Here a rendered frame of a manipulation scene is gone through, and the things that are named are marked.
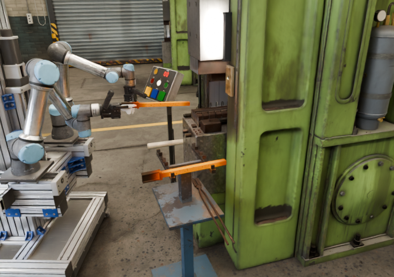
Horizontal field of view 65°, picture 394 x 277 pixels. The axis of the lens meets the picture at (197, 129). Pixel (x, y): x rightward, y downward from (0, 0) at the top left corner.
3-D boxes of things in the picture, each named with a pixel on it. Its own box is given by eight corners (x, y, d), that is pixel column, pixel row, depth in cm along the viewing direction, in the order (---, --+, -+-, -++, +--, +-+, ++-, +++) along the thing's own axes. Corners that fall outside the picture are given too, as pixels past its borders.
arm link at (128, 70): (122, 63, 228) (134, 63, 228) (124, 78, 232) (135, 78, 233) (121, 65, 220) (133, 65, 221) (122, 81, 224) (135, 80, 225)
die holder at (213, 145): (197, 196, 212) (196, 136, 195) (183, 170, 246) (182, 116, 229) (271, 183, 226) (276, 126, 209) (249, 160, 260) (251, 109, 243)
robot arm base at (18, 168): (5, 175, 172) (0, 160, 169) (20, 163, 186) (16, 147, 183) (32, 175, 172) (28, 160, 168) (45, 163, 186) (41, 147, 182)
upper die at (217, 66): (197, 75, 197) (197, 60, 193) (190, 69, 215) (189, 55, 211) (258, 70, 207) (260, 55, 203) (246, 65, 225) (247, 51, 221)
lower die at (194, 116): (199, 127, 210) (198, 115, 207) (191, 117, 228) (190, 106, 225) (255, 120, 220) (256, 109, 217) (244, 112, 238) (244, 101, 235)
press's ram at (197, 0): (204, 63, 181) (203, -13, 166) (187, 54, 215) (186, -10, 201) (269, 58, 191) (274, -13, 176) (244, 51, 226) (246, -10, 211)
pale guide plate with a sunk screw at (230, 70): (230, 96, 180) (231, 67, 173) (225, 93, 188) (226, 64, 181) (234, 96, 180) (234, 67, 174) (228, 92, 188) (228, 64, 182)
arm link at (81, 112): (73, 117, 184) (71, 103, 181) (92, 115, 187) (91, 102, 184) (72, 121, 177) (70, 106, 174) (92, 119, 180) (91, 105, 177)
